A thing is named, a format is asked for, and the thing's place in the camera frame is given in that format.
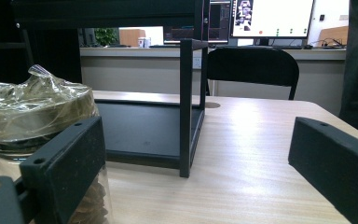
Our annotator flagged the glass jar with gold lid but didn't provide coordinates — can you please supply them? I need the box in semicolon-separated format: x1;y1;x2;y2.
0;63;115;224

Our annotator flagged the black metal shelf rack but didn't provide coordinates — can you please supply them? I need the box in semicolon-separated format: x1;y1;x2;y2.
10;0;212;179

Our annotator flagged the brown wooden board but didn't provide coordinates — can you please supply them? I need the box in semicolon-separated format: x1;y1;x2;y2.
318;25;350;48

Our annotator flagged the dark computer monitor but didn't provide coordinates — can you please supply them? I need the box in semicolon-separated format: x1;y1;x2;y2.
162;0;233;45

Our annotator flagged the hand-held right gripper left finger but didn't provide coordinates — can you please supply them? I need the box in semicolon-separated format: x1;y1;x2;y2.
19;116;107;224

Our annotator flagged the bright computer monitor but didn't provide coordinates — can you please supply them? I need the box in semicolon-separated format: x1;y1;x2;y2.
230;0;316;47

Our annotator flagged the green potted plant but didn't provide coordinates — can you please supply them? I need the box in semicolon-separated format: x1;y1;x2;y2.
93;27;120;48

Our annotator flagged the brown wooden cabinet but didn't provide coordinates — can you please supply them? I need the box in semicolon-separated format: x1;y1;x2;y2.
118;28;146;48

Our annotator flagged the black chair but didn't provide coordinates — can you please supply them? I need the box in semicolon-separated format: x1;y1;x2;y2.
205;46;300;101

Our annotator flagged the tangle of desk cables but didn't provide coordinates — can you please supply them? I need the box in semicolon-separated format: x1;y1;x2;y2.
310;37;347;49

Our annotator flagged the grey office desk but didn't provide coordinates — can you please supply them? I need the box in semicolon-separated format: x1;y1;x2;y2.
79;45;348;117

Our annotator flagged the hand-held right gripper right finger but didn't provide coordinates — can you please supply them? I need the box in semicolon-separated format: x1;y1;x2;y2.
287;116;358;224

